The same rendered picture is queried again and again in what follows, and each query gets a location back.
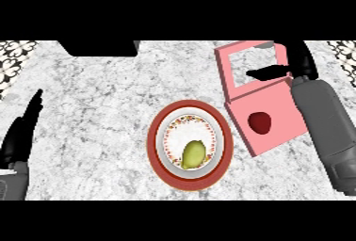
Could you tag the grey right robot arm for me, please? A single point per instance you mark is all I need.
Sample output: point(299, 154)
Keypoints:
point(324, 125)

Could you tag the dark red tomato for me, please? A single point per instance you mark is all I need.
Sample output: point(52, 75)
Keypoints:
point(261, 123)

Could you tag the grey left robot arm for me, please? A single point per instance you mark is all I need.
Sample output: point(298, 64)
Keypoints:
point(13, 185)

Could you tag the black appliance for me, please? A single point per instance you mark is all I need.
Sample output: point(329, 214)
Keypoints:
point(100, 47)

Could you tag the green yellow fruit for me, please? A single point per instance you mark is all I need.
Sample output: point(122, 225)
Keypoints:
point(194, 155)

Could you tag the pink cardboard box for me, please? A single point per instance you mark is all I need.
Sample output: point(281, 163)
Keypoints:
point(278, 103)

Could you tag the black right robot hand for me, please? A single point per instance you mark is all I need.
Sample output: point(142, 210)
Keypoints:
point(304, 62)

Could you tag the white patterned plate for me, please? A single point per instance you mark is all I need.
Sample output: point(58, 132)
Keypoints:
point(185, 131)

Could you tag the red round plate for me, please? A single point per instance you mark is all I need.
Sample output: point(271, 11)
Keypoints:
point(157, 163)

